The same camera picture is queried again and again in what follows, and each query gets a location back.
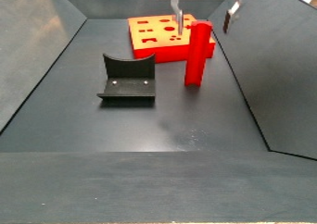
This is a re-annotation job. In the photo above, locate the red arch bar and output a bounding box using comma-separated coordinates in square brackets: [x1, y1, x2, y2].
[185, 20, 212, 86]

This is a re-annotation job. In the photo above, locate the black curved fixture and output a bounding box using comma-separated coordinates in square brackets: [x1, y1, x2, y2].
[97, 54, 157, 107]

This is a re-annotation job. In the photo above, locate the red foam shape-hole board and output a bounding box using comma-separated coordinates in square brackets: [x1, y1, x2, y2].
[128, 14, 212, 63]

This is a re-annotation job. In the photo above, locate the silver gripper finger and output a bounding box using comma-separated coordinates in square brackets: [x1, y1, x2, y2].
[172, 0, 184, 35]
[224, 0, 243, 33]

